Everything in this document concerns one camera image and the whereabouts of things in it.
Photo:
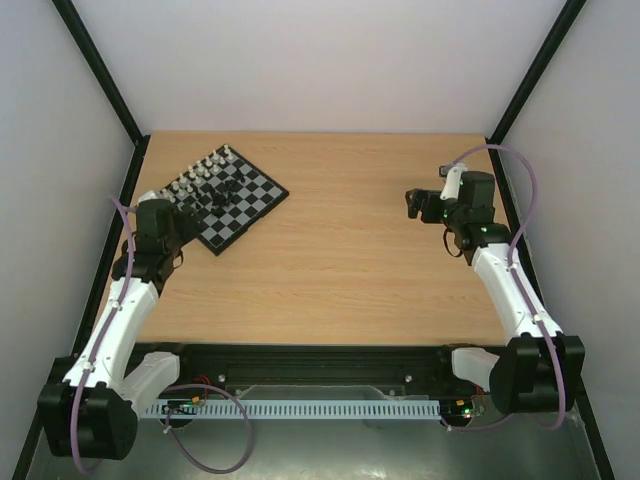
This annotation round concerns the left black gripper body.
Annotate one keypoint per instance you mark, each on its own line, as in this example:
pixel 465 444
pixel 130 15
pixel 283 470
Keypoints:
pixel 193 227

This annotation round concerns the black and white chessboard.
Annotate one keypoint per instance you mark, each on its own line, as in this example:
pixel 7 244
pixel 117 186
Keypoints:
pixel 258 196

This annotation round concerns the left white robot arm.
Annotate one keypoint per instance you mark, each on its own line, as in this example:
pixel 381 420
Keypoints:
pixel 93 411

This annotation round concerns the left black frame post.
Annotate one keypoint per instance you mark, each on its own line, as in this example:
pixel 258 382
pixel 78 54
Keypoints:
pixel 71 18

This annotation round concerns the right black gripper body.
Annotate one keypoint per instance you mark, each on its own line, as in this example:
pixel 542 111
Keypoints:
pixel 427 206

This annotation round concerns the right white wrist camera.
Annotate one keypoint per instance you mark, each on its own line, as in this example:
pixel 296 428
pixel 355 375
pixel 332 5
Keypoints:
pixel 452 176

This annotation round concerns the white slotted cable duct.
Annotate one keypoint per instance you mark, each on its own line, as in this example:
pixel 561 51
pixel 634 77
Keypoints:
pixel 298 409

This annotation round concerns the right black frame post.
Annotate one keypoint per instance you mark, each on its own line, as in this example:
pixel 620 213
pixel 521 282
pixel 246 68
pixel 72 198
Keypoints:
pixel 545 54

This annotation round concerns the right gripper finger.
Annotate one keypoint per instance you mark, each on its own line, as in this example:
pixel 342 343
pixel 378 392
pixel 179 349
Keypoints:
pixel 412 209
pixel 412 195

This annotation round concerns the black frame post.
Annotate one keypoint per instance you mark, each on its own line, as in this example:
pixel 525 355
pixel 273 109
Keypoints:
pixel 545 54
pixel 71 18

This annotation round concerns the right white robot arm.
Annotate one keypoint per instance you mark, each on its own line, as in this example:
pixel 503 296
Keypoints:
pixel 539 368

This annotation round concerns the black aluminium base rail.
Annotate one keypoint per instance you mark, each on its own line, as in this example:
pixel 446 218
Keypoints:
pixel 399 370

